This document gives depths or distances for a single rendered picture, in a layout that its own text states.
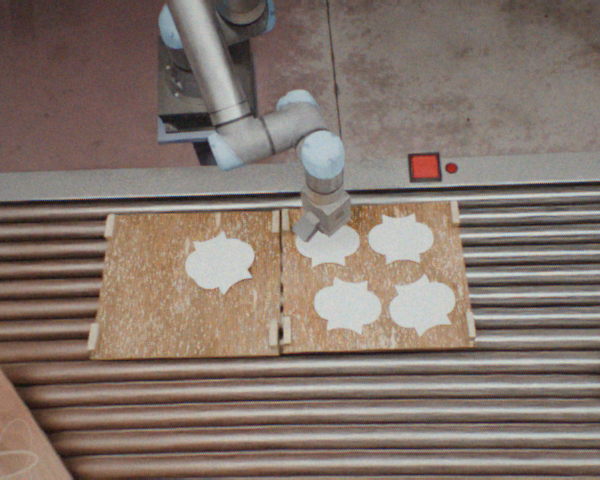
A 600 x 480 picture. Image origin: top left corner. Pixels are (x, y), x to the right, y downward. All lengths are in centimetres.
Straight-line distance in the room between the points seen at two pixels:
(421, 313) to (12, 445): 85
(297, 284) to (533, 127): 166
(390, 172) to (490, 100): 137
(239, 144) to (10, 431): 70
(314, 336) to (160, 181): 56
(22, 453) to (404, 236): 90
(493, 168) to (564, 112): 134
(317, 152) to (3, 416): 79
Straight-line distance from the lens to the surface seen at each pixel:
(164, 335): 152
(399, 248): 154
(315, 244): 154
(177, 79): 178
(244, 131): 124
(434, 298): 150
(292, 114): 126
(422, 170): 166
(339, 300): 148
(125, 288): 158
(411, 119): 288
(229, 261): 153
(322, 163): 118
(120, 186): 173
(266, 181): 166
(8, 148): 313
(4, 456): 146
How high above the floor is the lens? 234
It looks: 64 degrees down
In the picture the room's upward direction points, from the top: 8 degrees counter-clockwise
